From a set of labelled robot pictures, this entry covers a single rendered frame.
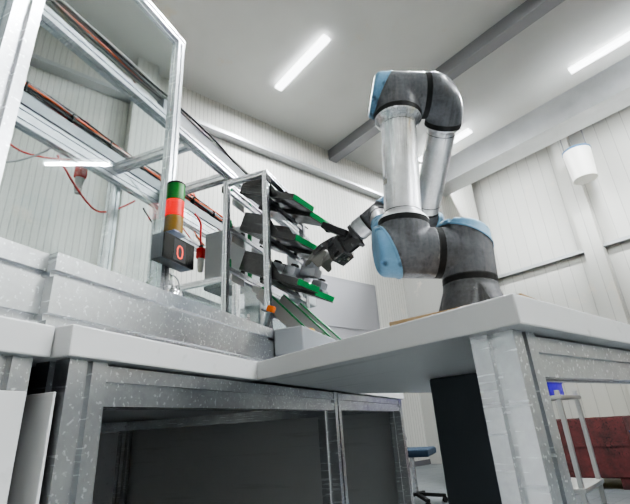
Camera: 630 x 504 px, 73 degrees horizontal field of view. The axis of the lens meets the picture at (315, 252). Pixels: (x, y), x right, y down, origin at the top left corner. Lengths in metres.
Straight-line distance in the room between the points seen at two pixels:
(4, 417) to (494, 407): 0.43
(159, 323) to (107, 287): 0.10
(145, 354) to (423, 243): 0.62
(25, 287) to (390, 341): 0.41
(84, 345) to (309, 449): 1.55
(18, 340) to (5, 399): 0.05
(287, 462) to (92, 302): 1.50
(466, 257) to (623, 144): 8.83
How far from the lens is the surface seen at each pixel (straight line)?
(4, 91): 0.57
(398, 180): 1.01
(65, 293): 0.57
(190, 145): 2.24
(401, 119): 1.10
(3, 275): 0.55
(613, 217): 9.33
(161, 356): 0.55
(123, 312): 0.63
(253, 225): 1.62
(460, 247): 0.96
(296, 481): 1.98
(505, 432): 0.46
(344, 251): 1.42
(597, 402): 9.10
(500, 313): 0.44
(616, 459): 5.55
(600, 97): 7.87
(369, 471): 1.86
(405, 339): 0.50
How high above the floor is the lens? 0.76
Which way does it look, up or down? 22 degrees up
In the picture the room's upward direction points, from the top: 4 degrees counter-clockwise
